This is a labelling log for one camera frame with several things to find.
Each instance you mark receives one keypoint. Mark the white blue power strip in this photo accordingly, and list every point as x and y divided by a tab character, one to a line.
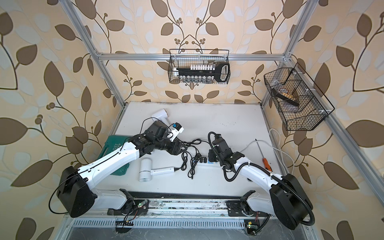
206	161

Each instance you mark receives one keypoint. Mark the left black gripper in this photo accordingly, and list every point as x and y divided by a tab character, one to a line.
174	149

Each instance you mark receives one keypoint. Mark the socket set rail black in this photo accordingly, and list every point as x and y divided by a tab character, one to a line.
211	73

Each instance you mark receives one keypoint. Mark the right wire basket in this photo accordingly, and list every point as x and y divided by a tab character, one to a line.
314	105

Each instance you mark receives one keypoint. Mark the small green led board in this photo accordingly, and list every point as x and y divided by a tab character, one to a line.
142	204

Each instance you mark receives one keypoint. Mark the brush in right basket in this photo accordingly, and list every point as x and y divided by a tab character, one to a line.
286	97

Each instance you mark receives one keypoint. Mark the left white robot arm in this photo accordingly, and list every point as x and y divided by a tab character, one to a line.
77	190

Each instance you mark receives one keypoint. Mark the orange handled screwdriver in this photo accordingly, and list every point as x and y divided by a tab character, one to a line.
264	160

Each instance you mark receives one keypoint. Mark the wire basket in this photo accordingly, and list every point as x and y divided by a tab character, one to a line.
186	57
314	105

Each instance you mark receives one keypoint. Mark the back wire basket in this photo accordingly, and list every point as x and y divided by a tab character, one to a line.
186	57

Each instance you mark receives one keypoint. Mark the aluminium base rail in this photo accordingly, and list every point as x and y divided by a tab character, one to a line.
174	214

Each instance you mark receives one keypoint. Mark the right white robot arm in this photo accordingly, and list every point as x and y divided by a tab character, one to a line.
286	198

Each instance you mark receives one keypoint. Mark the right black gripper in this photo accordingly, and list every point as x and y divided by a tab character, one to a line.
211	156

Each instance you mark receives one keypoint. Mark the green tool case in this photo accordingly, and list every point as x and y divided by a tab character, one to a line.
112	143

